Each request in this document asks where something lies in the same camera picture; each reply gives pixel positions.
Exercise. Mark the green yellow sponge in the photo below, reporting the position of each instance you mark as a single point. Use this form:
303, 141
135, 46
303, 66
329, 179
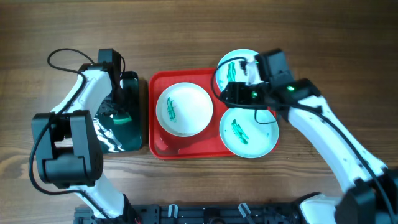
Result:
121, 118

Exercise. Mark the white ridged plate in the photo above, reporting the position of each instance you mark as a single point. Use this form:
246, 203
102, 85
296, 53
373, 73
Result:
184, 109

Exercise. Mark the black water basin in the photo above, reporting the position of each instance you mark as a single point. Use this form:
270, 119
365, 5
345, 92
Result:
121, 138

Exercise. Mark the pale green plate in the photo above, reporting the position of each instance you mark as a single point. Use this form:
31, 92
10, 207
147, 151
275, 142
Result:
249, 133

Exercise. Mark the pale blue plate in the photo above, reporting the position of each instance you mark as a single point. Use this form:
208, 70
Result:
232, 71

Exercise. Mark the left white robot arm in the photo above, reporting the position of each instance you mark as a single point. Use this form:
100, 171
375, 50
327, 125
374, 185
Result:
67, 158

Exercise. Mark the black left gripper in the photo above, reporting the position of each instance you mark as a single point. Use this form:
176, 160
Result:
106, 109

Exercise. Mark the red plastic tray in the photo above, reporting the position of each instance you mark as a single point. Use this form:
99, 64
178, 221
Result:
207, 143

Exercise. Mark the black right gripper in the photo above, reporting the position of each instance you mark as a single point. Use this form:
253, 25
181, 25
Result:
236, 94

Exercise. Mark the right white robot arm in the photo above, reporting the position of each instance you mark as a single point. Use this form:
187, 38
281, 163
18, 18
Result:
369, 187

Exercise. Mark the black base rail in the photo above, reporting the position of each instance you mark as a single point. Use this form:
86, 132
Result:
243, 213

